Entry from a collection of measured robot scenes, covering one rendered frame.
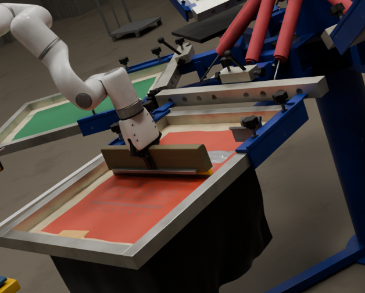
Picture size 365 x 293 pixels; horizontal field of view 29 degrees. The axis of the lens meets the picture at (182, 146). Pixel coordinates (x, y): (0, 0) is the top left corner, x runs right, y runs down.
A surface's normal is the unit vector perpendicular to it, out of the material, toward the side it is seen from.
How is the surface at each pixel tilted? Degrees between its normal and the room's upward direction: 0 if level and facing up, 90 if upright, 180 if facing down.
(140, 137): 88
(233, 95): 90
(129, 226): 0
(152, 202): 0
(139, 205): 0
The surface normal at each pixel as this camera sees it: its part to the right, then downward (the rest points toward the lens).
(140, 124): 0.69, -0.05
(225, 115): -0.60, 0.48
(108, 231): -0.33, -0.88
